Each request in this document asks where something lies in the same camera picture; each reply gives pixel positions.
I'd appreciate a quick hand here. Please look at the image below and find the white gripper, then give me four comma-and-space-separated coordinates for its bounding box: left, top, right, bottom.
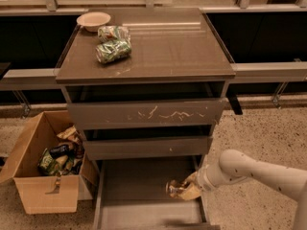
177, 166, 216, 200

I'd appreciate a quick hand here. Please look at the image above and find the orange crushed can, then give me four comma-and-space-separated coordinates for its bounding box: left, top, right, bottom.
166, 179, 190, 199

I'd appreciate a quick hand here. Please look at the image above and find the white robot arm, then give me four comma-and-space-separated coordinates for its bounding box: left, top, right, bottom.
176, 149, 307, 230

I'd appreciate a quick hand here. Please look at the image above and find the middle grey drawer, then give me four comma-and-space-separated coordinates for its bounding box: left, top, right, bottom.
83, 125, 212, 160

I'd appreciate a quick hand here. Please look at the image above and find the grey drawer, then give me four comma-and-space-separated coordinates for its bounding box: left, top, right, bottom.
93, 156, 221, 230
67, 81, 224, 130
83, 125, 212, 160

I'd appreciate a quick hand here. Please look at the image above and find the bottom grey drawer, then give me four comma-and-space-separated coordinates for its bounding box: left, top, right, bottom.
93, 156, 221, 230

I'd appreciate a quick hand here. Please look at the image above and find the grey drawer cabinet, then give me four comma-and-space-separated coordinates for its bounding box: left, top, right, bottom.
55, 7, 237, 230

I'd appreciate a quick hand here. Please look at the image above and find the top grey drawer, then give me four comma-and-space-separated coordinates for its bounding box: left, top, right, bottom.
67, 81, 224, 130

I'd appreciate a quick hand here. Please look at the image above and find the green crushed can front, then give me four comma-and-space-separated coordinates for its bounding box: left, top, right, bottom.
96, 39, 131, 64

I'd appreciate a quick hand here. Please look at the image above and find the tan snack wrapper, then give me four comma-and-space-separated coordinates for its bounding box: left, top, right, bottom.
57, 126, 82, 145

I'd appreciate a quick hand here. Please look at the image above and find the green snack bag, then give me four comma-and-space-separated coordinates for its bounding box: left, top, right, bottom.
37, 149, 74, 176

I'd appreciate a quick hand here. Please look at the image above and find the cardboard box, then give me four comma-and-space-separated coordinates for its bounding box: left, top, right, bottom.
0, 111, 98, 214

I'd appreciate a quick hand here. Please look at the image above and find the beige paper bowl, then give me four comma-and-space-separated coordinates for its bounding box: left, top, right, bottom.
77, 11, 111, 33

